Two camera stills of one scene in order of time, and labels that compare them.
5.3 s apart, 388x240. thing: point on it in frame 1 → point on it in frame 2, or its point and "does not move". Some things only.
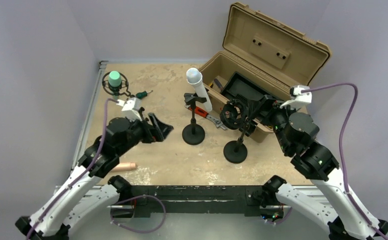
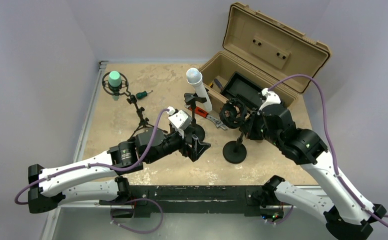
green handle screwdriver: (143, 94) does not move
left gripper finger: (159, 126) → (199, 147)
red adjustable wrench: (215, 120) does not move
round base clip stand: (193, 134) does not move
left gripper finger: (158, 136) → (195, 154)
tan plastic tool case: (274, 54) does not move
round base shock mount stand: (234, 114) does not move
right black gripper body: (278, 116) → (255, 129)
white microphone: (194, 76) does not move
